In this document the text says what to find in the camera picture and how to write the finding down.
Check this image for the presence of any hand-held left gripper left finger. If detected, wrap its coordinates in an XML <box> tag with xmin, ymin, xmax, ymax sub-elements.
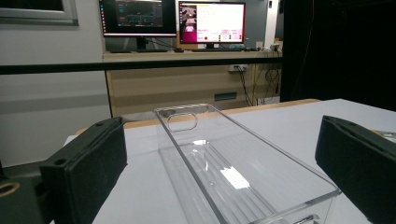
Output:
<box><xmin>39</xmin><ymin>116</ymin><xmax>129</xmax><ymax>224</ymax></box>

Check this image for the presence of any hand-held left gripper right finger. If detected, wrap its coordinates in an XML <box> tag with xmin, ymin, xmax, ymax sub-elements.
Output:
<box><xmin>315</xmin><ymin>115</ymin><xmax>396</xmax><ymax>224</ymax></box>

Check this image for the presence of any clear plastic tray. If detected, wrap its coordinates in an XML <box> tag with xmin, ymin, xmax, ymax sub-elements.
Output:
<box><xmin>153</xmin><ymin>103</ymin><xmax>343</xmax><ymax>224</ymax></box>

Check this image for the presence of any white cabinet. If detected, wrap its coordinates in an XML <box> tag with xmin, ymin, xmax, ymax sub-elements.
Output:
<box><xmin>0</xmin><ymin>23</ymin><xmax>112</xmax><ymax>168</ymax></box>

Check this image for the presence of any wooden desk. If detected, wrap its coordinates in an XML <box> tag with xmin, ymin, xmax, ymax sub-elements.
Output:
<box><xmin>102</xmin><ymin>49</ymin><xmax>284</xmax><ymax>119</ymax></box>

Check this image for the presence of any black curtain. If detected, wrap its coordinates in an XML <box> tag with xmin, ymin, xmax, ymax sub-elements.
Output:
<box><xmin>279</xmin><ymin>0</ymin><xmax>396</xmax><ymax>112</ymax></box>

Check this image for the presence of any dark-screen computer monitor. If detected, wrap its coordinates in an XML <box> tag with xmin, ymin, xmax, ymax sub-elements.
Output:
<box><xmin>98</xmin><ymin>0</ymin><xmax>177</xmax><ymax>53</ymax></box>

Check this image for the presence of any white power socket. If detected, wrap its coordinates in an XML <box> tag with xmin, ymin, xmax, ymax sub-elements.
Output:
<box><xmin>228</xmin><ymin>63</ymin><xmax>250</xmax><ymax>73</ymax></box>

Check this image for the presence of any black keyboard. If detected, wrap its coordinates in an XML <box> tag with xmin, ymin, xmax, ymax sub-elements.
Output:
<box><xmin>191</xmin><ymin>47</ymin><xmax>245</xmax><ymax>53</ymax></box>

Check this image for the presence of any bright-screen computer monitor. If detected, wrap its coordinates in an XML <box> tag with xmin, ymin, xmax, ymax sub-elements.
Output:
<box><xmin>177</xmin><ymin>0</ymin><xmax>247</xmax><ymax>50</ymax></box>

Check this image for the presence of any black horizontal frame bar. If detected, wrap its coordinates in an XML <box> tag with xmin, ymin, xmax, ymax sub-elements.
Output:
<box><xmin>0</xmin><ymin>57</ymin><xmax>284</xmax><ymax>76</ymax></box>

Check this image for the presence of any bundle of hanging cables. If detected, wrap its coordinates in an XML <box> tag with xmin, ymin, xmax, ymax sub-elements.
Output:
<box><xmin>236</xmin><ymin>64</ymin><xmax>282</xmax><ymax>107</ymax></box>

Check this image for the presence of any grey window frame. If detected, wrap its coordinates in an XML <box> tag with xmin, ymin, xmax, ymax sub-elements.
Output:
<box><xmin>0</xmin><ymin>0</ymin><xmax>79</xmax><ymax>27</ymax></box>

